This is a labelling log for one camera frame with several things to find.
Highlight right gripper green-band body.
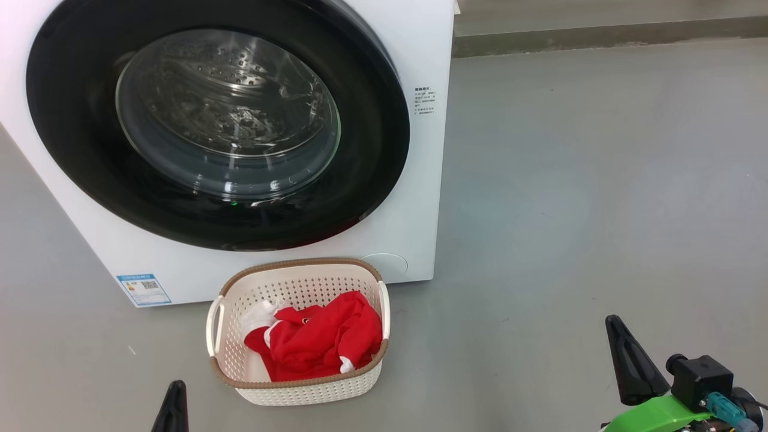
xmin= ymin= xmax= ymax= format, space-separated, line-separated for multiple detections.
xmin=602 ymin=393 xmax=712 ymax=432

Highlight red and white garment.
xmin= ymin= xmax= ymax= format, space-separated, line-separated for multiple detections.
xmin=241 ymin=290 xmax=383 ymax=383

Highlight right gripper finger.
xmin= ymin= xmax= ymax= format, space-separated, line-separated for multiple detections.
xmin=605 ymin=314 xmax=671 ymax=407

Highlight round white filter cover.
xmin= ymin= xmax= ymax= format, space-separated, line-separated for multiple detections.
xmin=360 ymin=253 xmax=409 ymax=283

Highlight washing machine glass door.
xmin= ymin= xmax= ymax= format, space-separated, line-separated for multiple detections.
xmin=26 ymin=0 xmax=411 ymax=251

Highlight cream perforated laundry basket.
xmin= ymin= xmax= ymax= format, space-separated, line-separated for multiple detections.
xmin=206 ymin=257 xmax=391 ymax=406

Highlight white front-load washing machine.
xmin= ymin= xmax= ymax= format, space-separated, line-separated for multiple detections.
xmin=0 ymin=0 xmax=460 ymax=308

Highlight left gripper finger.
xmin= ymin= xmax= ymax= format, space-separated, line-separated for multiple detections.
xmin=151 ymin=380 xmax=190 ymax=432

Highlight blue energy label sticker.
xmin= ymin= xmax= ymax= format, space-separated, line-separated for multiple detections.
xmin=116 ymin=274 xmax=172 ymax=307

